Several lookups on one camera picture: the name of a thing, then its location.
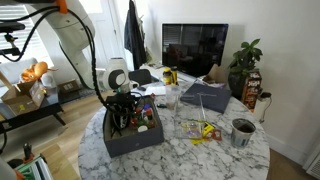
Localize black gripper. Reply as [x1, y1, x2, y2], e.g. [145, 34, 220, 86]
[106, 93, 140, 136]

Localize black spectacle case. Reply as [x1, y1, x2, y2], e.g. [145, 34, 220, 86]
[114, 113, 131, 130]

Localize clear plastic container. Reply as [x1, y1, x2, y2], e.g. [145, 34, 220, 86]
[173, 93, 207, 140]

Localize small red capped jar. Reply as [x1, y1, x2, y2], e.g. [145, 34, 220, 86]
[129, 118, 139, 130]

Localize green glass bottle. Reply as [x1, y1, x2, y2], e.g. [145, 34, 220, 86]
[137, 113, 148, 127]

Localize dark blue open box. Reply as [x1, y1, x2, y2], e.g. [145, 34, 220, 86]
[102, 95, 165, 158]

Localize grey patterned rug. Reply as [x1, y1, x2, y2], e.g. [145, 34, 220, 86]
[78, 86, 108, 98]

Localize white paper sheet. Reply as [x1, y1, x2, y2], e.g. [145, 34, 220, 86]
[144, 84, 168, 97]

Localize black chair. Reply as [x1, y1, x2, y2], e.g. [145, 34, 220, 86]
[128, 68, 153, 87]

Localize clear drinking glass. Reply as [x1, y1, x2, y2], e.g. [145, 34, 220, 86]
[165, 84, 181, 111]

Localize yellow mustard bottle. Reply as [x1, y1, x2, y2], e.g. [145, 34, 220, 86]
[162, 67, 174, 86]

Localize small closed cardboard box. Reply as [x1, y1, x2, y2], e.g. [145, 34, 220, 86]
[58, 79, 80, 94]

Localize dark bottle with yellow label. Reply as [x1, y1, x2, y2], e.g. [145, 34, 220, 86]
[170, 65, 179, 86]

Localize black coffee table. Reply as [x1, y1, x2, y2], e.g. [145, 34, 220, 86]
[0, 89, 67, 127]

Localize dark hanging jacket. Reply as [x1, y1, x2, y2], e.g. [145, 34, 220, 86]
[123, 0, 148, 71]

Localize yellow sachet packet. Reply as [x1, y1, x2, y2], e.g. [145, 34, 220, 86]
[190, 121, 216, 145]

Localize white panel door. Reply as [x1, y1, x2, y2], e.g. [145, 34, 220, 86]
[89, 0, 129, 72]

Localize dark blue box lid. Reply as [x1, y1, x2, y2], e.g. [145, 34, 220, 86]
[179, 82, 233, 114]

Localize red sachet packet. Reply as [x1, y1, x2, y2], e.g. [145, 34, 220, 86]
[209, 129, 223, 141]

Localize green and white book stack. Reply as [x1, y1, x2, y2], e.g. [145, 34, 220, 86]
[14, 155, 54, 180]

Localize black and orange clamp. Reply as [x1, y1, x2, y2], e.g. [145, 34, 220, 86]
[6, 143, 36, 168]

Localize orange plush toy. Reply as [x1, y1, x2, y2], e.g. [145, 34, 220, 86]
[19, 61, 59, 84]

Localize open cardboard box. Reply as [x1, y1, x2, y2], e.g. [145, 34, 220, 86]
[0, 71, 47, 117]

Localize brown paper bag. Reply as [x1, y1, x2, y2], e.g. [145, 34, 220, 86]
[202, 63, 228, 88]

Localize black flat screen television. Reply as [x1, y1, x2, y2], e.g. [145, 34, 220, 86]
[162, 23, 230, 78]

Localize white sofa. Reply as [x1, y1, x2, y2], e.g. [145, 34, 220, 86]
[0, 57, 39, 88]

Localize grey paper cup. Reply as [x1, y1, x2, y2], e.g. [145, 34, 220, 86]
[230, 118, 257, 149]

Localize Jenga game box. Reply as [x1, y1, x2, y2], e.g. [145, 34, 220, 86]
[241, 69, 263, 113]

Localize green potted plant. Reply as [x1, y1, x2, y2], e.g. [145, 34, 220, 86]
[227, 38, 264, 100]

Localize white window blinds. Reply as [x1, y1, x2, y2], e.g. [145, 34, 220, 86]
[0, 3, 39, 51]

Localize white floor vent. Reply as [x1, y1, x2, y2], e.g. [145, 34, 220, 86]
[304, 149, 320, 180]

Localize black corrugated cable conduit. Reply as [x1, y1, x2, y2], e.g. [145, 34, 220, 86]
[0, 4, 146, 116]

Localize orange cable clip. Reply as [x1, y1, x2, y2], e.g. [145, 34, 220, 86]
[54, 0, 70, 15]

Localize black camera tripod mount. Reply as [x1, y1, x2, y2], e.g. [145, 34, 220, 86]
[0, 21, 27, 57]

